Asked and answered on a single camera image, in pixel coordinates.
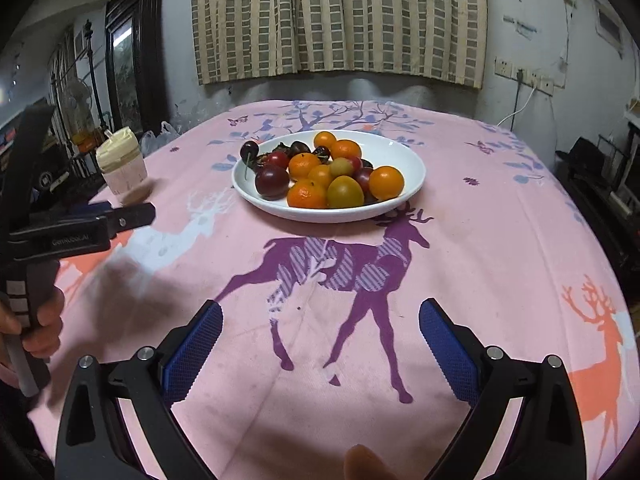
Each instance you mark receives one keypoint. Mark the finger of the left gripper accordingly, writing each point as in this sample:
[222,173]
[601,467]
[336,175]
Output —
[95,209]
[129,218]

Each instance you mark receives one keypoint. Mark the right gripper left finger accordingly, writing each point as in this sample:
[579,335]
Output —
[93,439]

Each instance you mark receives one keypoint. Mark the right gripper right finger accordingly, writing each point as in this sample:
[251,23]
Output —
[547,441]

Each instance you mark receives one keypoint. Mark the large orange tangerine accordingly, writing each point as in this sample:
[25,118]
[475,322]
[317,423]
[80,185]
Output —
[307,194]

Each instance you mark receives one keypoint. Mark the yellow round fruit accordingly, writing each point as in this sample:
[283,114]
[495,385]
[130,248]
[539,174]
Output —
[344,192]

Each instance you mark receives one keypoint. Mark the jar with cream lid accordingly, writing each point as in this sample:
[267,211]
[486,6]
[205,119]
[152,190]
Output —
[122,165]

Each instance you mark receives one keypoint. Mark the clear plastic bags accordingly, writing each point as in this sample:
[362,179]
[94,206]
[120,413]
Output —
[150,142]

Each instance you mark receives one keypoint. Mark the dark cherry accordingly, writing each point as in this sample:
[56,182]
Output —
[249,152]

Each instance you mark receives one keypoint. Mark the dark red plum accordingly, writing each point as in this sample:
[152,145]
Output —
[272,182]
[362,177]

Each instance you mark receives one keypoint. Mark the red cherry tomato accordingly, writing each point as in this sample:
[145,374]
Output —
[278,159]
[355,162]

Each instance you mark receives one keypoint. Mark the dark water chestnut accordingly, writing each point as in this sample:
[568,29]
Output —
[282,148]
[323,154]

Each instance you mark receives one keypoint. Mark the dark purple plum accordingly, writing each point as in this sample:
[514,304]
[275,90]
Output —
[298,147]

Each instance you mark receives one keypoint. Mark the dark wooden cabinet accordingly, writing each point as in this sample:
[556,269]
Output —
[135,71]

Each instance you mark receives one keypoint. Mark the orange tangerine front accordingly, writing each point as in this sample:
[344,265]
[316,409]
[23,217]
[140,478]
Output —
[321,176]

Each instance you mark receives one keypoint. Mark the orange tangerine left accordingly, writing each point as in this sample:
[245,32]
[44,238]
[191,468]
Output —
[324,139]

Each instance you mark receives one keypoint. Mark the small green yellow fruit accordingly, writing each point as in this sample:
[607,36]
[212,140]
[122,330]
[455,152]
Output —
[341,166]

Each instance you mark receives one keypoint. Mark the orange tangerine middle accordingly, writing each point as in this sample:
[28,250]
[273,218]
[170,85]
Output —
[345,148]

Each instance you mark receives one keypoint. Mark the pink deer print tablecloth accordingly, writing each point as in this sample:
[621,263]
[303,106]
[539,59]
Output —
[321,348]

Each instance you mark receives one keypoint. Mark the orange oval tomato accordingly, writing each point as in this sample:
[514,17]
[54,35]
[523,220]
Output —
[386,183]

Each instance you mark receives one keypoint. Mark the white oval plate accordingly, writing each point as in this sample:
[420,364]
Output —
[376,152]

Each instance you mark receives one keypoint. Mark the white power strip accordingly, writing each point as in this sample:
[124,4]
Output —
[541,81]

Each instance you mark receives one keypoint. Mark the beige checked curtain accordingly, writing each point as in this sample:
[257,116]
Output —
[245,39]

